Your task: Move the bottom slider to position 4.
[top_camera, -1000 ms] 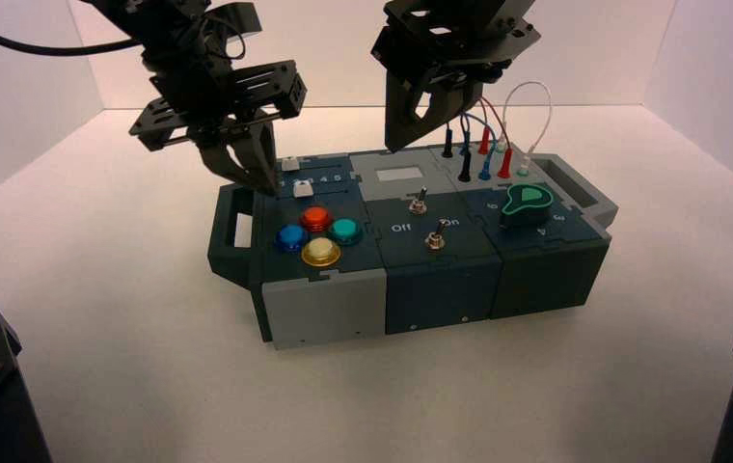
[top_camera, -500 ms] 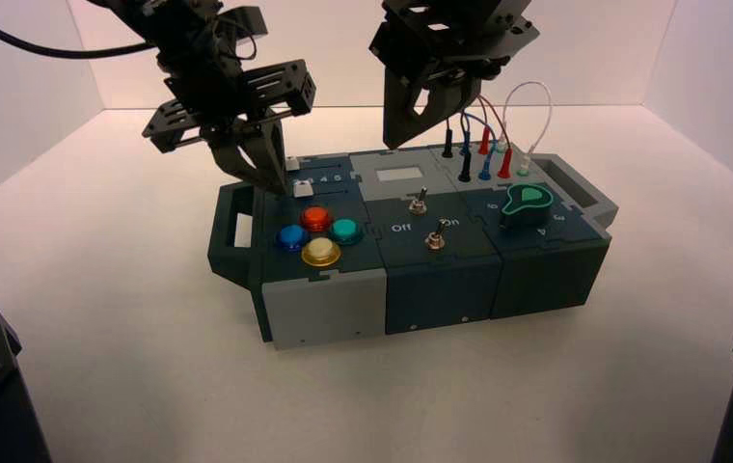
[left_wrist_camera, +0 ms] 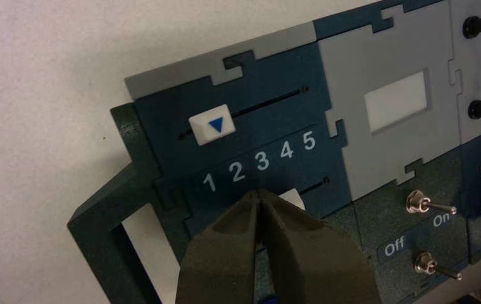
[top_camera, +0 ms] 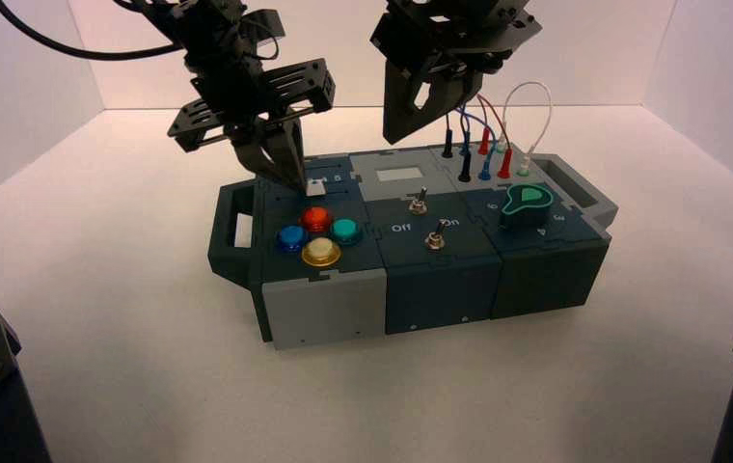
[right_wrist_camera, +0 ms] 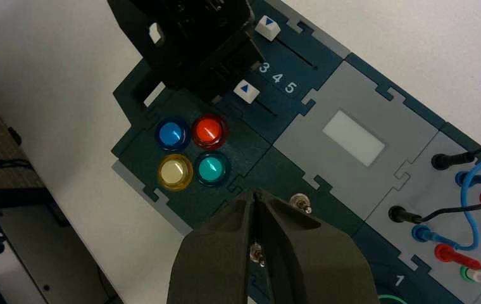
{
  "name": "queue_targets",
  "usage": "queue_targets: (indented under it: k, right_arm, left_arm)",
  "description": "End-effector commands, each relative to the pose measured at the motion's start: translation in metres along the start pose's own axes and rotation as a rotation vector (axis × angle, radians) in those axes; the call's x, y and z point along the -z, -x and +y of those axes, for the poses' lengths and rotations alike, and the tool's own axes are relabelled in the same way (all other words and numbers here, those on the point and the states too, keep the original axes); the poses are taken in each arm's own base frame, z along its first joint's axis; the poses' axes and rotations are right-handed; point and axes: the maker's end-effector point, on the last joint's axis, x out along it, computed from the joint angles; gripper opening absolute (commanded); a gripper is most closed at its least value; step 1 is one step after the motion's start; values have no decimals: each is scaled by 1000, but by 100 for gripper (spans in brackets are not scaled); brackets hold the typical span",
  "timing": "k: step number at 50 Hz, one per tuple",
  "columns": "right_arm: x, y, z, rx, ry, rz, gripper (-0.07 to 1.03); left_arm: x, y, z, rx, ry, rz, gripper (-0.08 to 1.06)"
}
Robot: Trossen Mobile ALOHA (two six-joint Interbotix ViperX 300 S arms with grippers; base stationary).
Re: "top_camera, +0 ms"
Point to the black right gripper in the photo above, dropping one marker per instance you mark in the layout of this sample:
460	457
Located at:
456	32

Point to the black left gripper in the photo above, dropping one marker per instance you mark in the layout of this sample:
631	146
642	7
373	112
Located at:
245	83

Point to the white slider knob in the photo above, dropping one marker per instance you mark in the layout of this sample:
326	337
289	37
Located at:
316	188

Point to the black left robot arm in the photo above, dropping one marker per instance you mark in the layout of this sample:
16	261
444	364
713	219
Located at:
200	9

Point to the red push button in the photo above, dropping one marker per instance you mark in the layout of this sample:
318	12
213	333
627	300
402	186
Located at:
316	218

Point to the blue push button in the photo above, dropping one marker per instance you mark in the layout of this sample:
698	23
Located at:
290	238

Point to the pale display window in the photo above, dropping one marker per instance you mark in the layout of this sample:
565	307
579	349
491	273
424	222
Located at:
398	177

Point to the green push button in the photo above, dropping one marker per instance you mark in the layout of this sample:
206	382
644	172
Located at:
345	231

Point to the yellow push button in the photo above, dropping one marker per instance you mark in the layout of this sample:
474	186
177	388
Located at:
321	252

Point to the green rotary knob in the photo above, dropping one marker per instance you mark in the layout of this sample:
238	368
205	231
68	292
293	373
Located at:
525	206

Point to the dark blue grey control box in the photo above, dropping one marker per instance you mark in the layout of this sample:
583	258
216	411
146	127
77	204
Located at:
437	281

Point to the metal toggle switch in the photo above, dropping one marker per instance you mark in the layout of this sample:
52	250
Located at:
416	204
433	240

